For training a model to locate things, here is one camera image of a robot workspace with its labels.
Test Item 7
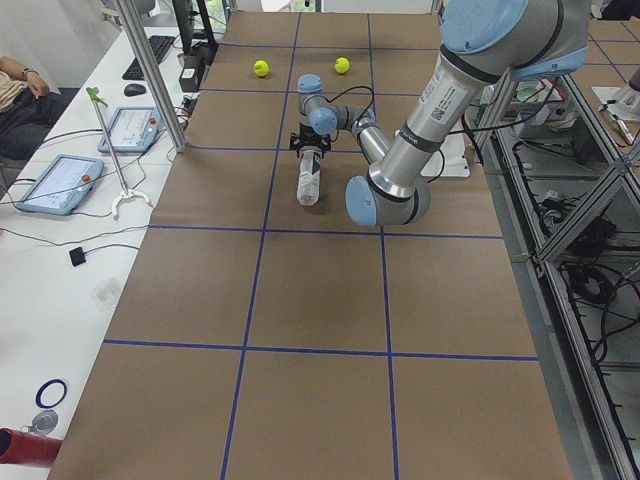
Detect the teach pendant tablet farther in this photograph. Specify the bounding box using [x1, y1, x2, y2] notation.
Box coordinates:
[105, 106, 163, 154]

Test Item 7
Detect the black computer mouse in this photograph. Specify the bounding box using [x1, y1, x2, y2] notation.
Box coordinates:
[123, 83, 146, 97]

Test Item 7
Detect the black box with label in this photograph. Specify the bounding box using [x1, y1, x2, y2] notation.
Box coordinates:
[178, 42, 213, 93]

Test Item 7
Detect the clear tennis ball can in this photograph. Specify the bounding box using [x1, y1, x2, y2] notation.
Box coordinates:
[296, 150, 321, 206]

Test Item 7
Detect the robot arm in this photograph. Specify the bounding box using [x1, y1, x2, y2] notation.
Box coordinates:
[298, 1, 591, 227]

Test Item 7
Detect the white pedestal column with base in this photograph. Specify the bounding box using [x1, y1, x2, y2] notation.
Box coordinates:
[421, 134, 469, 178]

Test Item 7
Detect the teach pendant tablet nearer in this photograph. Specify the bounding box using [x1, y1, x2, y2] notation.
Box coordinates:
[16, 154, 104, 216]

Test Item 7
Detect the reacher grabber tool green handle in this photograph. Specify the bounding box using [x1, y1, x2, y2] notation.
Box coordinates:
[86, 87, 152, 220]

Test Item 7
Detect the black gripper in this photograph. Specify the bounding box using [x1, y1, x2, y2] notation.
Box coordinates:
[298, 124, 325, 161]

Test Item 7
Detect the seated person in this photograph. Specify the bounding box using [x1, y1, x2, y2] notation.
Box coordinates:
[1, 55, 70, 165]

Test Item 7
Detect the yellow tennis ball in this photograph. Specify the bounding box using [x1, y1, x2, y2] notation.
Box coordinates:
[334, 57, 350, 75]
[253, 60, 270, 78]

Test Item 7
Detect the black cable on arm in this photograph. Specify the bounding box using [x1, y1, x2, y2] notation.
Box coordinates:
[324, 85, 551, 176]

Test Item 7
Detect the small black square pad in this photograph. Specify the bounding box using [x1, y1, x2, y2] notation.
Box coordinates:
[69, 246, 86, 267]

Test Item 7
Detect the black keyboard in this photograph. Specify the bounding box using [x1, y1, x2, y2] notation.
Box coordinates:
[121, 34, 177, 82]

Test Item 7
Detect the aluminium frame post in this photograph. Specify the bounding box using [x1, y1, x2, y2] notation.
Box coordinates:
[114, 0, 187, 153]

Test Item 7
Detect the red cylinder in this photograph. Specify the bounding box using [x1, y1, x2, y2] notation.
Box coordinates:
[1, 428, 63, 468]

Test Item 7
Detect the blue tape ring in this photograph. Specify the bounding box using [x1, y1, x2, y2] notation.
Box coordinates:
[34, 378, 69, 409]

